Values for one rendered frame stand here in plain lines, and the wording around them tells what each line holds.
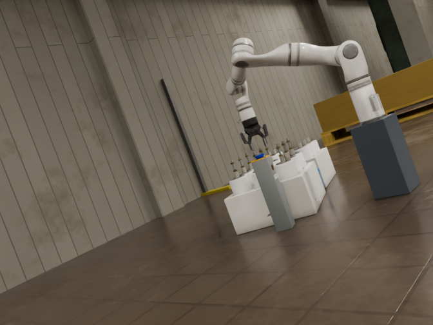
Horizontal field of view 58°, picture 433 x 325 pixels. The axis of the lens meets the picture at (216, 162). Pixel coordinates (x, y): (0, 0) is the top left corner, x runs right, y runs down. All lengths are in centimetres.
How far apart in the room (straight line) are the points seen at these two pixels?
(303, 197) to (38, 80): 262
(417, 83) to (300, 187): 296
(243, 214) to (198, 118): 276
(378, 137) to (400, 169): 14
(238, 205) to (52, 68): 244
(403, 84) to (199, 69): 223
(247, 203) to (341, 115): 295
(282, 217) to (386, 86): 309
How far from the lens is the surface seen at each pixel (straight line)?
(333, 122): 465
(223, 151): 462
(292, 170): 179
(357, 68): 166
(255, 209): 182
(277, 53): 165
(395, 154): 163
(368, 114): 165
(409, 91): 455
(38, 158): 348
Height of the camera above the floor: 41
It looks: 2 degrees down
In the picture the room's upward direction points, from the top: 21 degrees counter-clockwise
